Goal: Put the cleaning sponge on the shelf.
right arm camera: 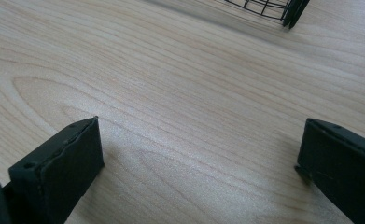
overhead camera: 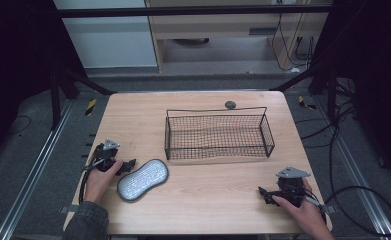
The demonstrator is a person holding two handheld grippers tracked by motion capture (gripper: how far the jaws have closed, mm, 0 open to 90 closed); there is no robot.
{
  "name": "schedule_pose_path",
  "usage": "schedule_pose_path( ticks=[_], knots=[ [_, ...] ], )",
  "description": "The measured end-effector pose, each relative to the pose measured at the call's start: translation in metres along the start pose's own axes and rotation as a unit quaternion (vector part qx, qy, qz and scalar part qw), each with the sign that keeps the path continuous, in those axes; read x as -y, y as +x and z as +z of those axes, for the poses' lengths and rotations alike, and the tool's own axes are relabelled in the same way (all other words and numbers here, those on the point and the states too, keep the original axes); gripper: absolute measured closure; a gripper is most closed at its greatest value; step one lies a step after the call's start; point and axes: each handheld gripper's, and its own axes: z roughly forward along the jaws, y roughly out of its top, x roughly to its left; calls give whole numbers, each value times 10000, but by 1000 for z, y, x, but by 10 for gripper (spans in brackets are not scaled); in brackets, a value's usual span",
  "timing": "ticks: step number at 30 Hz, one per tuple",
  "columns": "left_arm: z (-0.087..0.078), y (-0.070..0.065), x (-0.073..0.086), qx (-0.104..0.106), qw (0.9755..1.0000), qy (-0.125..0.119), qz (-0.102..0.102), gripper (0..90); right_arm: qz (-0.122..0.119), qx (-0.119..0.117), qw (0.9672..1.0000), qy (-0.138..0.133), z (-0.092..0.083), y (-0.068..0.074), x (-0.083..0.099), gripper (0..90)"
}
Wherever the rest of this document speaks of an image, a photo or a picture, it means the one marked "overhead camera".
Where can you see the aluminium floor rail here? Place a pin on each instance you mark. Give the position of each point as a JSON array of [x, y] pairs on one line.
[[33, 173], [359, 180]]

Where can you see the person's left hand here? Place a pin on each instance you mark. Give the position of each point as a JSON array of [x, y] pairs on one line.
[[98, 185]]

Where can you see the black metal frame stand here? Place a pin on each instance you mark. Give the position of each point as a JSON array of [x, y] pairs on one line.
[[331, 86], [54, 100]]

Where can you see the person's right hand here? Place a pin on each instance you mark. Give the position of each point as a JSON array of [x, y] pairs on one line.
[[308, 215]]

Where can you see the black metal frame bar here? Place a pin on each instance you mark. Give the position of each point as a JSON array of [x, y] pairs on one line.
[[183, 11]]

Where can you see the white cabinet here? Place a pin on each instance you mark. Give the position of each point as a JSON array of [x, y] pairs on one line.
[[109, 43]]

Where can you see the light wooden desk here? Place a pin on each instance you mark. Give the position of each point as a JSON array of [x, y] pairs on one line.
[[216, 26]]

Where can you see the grey oval scrubbing pad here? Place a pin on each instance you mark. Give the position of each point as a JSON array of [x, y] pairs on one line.
[[143, 180]]

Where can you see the grey round table grommet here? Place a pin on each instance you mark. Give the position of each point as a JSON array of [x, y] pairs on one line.
[[230, 105]]

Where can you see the yellow black tape strip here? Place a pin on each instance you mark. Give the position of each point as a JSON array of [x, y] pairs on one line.
[[90, 107], [305, 104]]

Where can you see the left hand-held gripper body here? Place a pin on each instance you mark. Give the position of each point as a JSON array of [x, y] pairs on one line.
[[104, 156]]

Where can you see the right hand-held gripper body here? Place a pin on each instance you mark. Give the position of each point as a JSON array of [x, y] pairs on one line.
[[291, 190]]

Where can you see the black curtain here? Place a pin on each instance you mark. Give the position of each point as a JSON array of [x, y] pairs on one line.
[[16, 66], [373, 66]]

